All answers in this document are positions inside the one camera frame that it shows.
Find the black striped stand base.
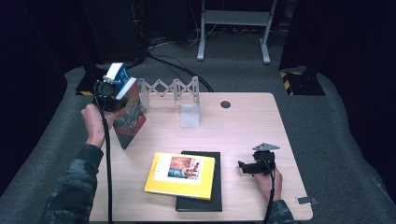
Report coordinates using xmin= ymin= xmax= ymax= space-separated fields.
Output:
xmin=75 ymin=72 xmax=108 ymax=97
xmin=279 ymin=70 xmax=326 ymax=96

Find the thick black floor cable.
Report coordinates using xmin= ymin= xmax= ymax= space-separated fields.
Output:
xmin=144 ymin=50 xmax=215 ymax=93

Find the person's left hand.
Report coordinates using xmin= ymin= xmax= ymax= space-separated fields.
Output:
xmin=81 ymin=104 xmax=120 ymax=147

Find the black equipment cabinet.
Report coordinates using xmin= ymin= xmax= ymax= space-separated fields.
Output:
xmin=82 ymin=0 xmax=146 ymax=64

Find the white extendable book stand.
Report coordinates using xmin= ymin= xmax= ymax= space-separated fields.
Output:
xmin=138 ymin=76 xmax=202 ymax=129

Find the person's right hand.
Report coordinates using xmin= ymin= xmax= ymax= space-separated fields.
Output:
xmin=253 ymin=168 xmax=284 ymax=203

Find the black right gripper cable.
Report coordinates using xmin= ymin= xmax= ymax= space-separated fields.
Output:
xmin=262 ymin=158 xmax=277 ymax=224

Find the blue book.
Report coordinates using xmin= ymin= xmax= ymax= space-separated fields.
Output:
xmin=105 ymin=62 xmax=132 ymax=94

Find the grey table edge bracket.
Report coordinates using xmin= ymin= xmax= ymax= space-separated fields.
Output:
xmin=295 ymin=196 xmax=318 ymax=205

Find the red illustrated book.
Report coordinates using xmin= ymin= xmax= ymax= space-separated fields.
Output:
xmin=112 ymin=77 xmax=148 ymax=150

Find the black book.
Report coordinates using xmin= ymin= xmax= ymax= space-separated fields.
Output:
xmin=175 ymin=150 xmax=223 ymax=213

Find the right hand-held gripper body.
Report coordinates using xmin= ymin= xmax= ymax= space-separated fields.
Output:
xmin=251 ymin=142 xmax=281 ymax=176

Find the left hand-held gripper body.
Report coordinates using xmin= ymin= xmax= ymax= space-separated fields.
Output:
xmin=92 ymin=77 xmax=120 ymax=112

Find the white metal stand frame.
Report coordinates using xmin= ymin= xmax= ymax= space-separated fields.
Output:
xmin=196 ymin=0 xmax=278 ymax=65

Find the tangle of thin cables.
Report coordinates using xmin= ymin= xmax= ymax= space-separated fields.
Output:
xmin=146 ymin=27 xmax=202 ymax=50

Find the yellow book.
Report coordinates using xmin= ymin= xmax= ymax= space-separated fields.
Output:
xmin=144 ymin=151 xmax=217 ymax=201

